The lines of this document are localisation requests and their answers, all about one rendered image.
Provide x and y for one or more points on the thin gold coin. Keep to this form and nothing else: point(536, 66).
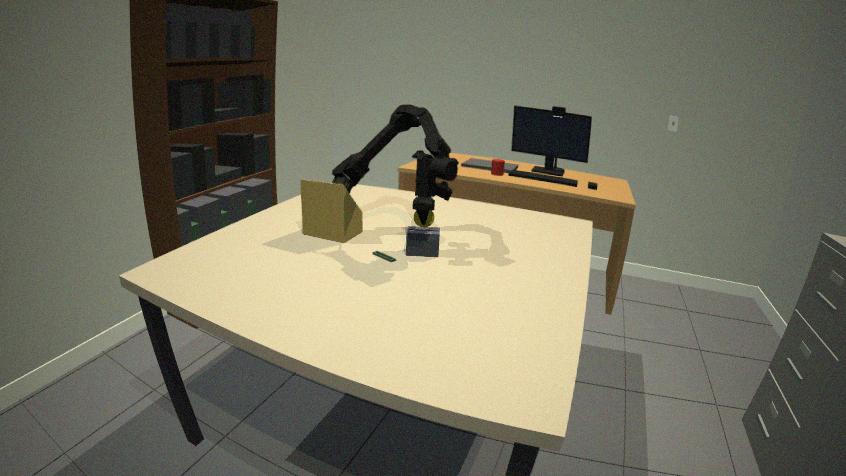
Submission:
point(429, 221)

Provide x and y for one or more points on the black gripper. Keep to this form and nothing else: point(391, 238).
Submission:
point(423, 203)

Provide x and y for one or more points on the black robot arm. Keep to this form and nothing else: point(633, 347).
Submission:
point(438, 165)

